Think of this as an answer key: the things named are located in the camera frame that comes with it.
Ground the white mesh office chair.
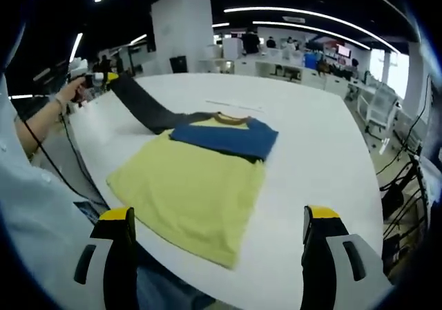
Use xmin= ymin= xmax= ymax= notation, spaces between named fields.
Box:
xmin=356 ymin=81 xmax=398 ymax=140

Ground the white square pillar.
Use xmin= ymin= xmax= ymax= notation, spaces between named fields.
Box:
xmin=151 ymin=0 xmax=214 ymax=77

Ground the white cabinet row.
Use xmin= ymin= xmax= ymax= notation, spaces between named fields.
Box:
xmin=234 ymin=56 xmax=349 ymax=99

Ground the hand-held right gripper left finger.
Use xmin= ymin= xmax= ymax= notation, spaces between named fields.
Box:
xmin=61 ymin=206 xmax=140 ymax=310

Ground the yellow raglan garment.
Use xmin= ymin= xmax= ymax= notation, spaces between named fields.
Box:
xmin=105 ymin=74 xmax=280 ymax=270

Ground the person's left hand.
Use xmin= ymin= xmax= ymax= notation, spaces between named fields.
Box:
xmin=56 ymin=80 xmax=88 ymax=106

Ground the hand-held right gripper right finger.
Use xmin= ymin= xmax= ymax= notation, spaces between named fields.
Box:
xmin=300 ymin=204 xmax=393 ymax=310

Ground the black metal stand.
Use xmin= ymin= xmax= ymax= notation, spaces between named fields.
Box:
xmin=378 ymin=130 xmax=432 ymax=228

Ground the long ceiling light strip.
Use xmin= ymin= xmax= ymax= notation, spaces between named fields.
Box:
xmin=252 ymin=20 xmax=373 ymax=51
xmin=223 ymin=6 xmax=398 ymax=55

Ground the black cable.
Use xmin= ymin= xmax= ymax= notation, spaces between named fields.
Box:
xmin=15 ymin=113 xmax=112 ymax=211

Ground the black waste bin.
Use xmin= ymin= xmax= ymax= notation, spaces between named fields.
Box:
xmin=169 ymin=55 xmax=189 ymax=75

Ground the blue storage box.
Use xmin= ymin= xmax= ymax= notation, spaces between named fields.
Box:
xmin=302 ymin=52 xmax=319 ymax=70

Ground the person in white coat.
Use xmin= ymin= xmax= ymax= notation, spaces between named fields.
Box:
xmin=0 ymin=75 xmax=103 ymax=310

